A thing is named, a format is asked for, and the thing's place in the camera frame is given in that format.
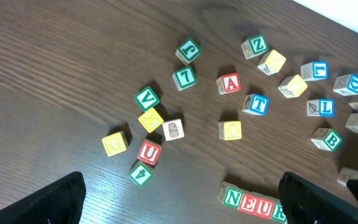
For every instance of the yellow block centre low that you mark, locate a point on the yellow block centre low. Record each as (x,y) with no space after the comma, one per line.
(230,130)

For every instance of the red E block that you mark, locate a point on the red E block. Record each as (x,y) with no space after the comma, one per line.
(248,203)

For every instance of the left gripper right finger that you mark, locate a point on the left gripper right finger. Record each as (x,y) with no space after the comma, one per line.
(306,202)

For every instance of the green B block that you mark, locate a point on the green B block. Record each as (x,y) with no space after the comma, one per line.
(326,139)

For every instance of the green R block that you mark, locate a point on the green R block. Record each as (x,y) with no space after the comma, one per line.
(278,214)

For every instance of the yellow S block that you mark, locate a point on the yellow S block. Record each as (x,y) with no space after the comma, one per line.
(346,174)

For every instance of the plain wooden picture block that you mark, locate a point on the plain wooden picture block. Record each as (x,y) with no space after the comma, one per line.
(173,129)

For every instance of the green Z block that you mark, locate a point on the green Z block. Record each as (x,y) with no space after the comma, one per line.
(254,46)

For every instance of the blue l block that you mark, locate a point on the blue l block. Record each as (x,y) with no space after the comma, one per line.
(320,107)
(317,70)

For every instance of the green 7 block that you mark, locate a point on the green 7 block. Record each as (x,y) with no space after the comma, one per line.
(184,78)

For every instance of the green V block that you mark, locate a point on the green V block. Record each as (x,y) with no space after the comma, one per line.
(146,98)

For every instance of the yellow block top left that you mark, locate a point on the yellow block top left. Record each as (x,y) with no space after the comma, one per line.
(272,62)

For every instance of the blue L block middle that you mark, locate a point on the blue L block middle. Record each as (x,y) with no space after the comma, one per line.
(320,107)

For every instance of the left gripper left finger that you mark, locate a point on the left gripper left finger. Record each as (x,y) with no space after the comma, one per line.
(60,202)

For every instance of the green N block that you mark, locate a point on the green N block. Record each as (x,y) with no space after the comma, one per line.
(230,195)

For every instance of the red u block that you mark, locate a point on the red u block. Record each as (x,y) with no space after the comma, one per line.
(264,208)
(149,152)

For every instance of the blue L block top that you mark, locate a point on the blue L block top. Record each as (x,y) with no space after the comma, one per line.
(317,70)

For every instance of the red A block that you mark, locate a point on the red A block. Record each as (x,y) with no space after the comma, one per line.
(228,83)

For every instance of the yellow block beside V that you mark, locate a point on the yellow block beside V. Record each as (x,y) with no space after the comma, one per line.
(151,120)

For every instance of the yellow block centre top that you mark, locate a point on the yellow block centre top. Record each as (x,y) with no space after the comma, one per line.
(293,86)

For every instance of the green 4 block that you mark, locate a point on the green 4 block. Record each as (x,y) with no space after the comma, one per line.
(141,173)

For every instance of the green block upper left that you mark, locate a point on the green block upper left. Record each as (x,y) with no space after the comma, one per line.
(188,51)

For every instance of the blue T block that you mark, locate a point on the blue T block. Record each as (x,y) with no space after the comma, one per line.
(255,104)

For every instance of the yellow block far left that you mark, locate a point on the yellow block far left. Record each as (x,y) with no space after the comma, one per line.
(115,143)

